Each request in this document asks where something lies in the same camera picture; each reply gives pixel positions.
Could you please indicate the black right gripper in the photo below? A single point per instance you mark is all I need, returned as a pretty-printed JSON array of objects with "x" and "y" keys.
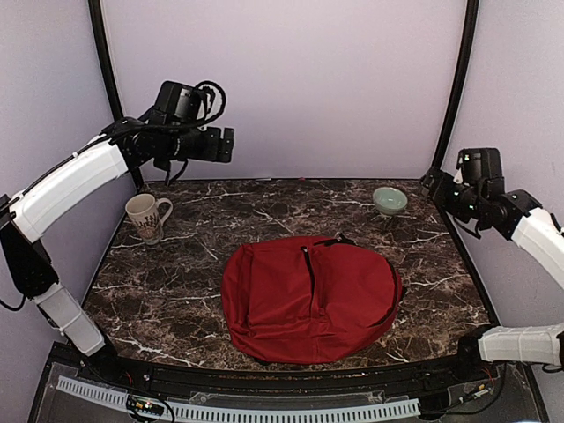
[{"x": 438, "y": 193}]

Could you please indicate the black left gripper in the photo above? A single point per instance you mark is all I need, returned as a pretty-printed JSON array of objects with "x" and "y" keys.
[{"x": 211, "y": 152}]

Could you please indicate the red student backpack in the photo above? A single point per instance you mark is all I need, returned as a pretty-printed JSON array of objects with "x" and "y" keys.
[{"x": 308, "y": 299}]

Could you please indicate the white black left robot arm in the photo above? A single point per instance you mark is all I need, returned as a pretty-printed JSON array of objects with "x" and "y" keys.
[{"x": 32, "y": 213}]

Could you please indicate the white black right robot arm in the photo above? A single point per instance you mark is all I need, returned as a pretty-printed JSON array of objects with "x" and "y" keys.
[{"x": 517, "y": 245}]

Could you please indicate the pale green ceramic bowl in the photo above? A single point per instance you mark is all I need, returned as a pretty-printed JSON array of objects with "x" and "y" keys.
[{"x": 390, "y": 201}]

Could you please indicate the white patterned mug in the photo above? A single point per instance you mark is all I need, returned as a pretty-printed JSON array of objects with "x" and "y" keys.
[{"x": 148, "y": 215}]

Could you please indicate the small circuit board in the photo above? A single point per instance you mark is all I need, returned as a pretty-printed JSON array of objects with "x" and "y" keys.
[{"x": 143, "y": 406}]

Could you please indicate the right black frame post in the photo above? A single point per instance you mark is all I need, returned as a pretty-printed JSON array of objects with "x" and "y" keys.
[{"x": 457, "y": 88}]

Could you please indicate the black frame post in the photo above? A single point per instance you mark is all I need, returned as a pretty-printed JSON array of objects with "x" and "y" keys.
[
  {"x": 107, "y": 71},
  {"x": 457, "y": 88}
]

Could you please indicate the left black frame post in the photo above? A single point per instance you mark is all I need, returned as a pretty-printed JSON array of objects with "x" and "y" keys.
[{"x": 107, "y": 71}]

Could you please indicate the black front rail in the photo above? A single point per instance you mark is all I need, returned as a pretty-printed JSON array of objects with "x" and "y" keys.
[{"x": 157, "y": 371}]

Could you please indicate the white slotted cable duct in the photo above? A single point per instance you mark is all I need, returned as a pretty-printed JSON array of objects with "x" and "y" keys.
[{"x": 207, "y": 407}]

